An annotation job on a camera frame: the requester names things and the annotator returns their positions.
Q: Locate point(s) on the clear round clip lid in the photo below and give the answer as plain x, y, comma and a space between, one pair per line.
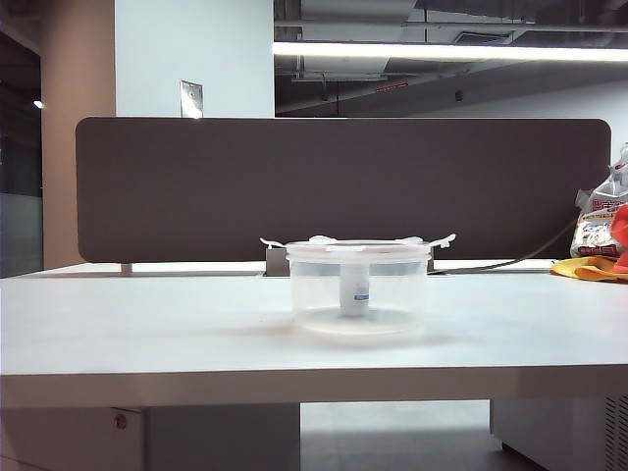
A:
358, 244

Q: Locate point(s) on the small white medicine bottle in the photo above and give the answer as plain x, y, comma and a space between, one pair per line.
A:
355, 294

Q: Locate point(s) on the round clear plastic box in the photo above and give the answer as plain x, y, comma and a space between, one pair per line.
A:
397, 294

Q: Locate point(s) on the brown desk divider panel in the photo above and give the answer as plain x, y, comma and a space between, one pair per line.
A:
196, 196

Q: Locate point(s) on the red ceiling sign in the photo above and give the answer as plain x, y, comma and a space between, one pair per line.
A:
391, 88

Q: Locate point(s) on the long ceiling light strip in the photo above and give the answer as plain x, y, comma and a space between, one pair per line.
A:
392, 50

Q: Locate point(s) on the white drawer cabinet with lock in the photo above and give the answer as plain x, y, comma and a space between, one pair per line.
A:
196, 436

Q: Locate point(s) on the yellow orange cloth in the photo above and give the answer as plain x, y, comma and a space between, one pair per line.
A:
584, 269

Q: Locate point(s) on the white printed snack bag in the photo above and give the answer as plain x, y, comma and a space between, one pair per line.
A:
596, 221

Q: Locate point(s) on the red orange plastic bag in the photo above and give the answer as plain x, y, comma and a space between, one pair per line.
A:
622, 235

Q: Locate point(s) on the white cabinet with vent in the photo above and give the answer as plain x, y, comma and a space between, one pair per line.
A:
564, 432

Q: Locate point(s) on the metal wall plate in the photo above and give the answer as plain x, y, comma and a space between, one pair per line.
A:
191, 98

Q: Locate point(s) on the grey divider bracket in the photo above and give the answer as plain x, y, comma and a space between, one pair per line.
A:
126, 268

